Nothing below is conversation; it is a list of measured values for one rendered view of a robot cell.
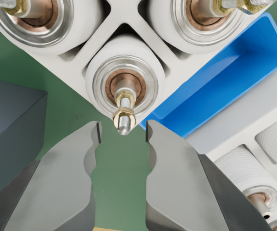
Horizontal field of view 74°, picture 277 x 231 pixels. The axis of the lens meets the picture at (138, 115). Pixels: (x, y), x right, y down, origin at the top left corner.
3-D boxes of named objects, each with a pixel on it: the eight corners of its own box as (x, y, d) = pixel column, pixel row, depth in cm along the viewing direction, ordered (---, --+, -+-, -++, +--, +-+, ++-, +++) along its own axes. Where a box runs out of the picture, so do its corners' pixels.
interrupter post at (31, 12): (52, 4, 18) (37, 2, 15) (38, 24, 18) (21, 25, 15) (29, -18, 17) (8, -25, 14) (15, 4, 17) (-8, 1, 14)
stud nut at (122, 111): (137, 124, 16) (137, 129, 15) (117, 128, 16) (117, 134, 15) (131, 103, 15) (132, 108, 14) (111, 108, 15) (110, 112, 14)
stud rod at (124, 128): (130, 96, 20) (132, 134, 14) (122, 98, 20) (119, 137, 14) (129, 87, 20) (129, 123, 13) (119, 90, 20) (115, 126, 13)
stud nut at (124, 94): (135, 105, 19) (135, 109, 18) (119, 109, 19) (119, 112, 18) (131, 87, 18) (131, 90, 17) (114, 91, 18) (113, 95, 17)
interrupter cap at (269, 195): (244, 218, 35) (246, 222, 34) (224, 199, 32) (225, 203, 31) (283, 198, 33) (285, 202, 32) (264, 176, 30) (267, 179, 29)
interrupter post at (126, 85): (133, 98, 22) (134, 110, 19) (113, 95, 22) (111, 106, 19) (137, 79, 21) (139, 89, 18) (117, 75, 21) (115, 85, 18)
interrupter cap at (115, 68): (148, 120, 24) (149, 123, 23) (89, 110, 23) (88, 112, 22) (165, 62, 21) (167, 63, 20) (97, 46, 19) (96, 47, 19)
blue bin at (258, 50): (159, 124, 53) (167, 151, 43) (133, 99, 49) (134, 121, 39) (254, 48, 45) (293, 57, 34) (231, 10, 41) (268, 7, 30)
